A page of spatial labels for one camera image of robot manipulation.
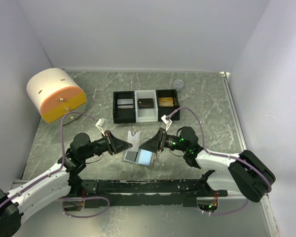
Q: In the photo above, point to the black cards stack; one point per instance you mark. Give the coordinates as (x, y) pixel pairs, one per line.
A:
(145, 103)

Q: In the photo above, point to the small clear plastic cup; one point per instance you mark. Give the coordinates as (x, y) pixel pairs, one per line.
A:
(178, 85)

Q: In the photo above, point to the silver cards stack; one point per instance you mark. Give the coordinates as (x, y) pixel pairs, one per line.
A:
(125, 103)

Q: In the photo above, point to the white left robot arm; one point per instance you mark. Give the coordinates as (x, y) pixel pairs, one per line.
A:
(60, 180)

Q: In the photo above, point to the aluminium frame rail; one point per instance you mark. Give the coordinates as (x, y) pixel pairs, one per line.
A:
(250, 174)

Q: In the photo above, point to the black right tray compartment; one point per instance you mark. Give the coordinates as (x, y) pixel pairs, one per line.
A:
(166, 110)

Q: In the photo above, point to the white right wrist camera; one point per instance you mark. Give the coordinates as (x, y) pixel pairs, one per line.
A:
(167, 121)

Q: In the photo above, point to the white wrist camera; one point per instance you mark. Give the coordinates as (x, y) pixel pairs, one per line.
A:
(101, 124)
(167, 121)

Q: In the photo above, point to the black left tray compartment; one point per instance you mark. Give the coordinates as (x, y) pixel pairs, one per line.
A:
(123, 110)

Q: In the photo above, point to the black tray compartment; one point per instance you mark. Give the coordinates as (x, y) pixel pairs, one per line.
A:
(166, 110)
(123, 110)

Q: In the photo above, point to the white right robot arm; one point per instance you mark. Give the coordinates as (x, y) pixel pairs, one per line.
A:
(216, 163)

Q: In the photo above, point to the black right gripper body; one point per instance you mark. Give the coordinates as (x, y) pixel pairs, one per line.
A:
(172, 142)

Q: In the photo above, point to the white orange yellow drawer cabinet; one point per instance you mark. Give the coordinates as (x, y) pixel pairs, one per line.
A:
(54, 93)

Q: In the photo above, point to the white VIP diamond card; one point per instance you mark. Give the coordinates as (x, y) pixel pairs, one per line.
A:
(134, 139)

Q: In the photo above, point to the dark card in holder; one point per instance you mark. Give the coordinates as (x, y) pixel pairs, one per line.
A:
(130, 156)

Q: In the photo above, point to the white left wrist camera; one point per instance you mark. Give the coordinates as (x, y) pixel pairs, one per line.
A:
(101, 124)

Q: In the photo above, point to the gold cards stack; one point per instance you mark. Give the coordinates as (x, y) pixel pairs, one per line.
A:
(166, 102)

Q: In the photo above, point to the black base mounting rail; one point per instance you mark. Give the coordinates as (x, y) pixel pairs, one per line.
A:
(184, 192)

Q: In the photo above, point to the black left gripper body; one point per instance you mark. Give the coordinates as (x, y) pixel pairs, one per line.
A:
(98, 146)

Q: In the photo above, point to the white middle tray compartment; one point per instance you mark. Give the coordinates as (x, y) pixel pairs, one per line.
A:
(146, 115)

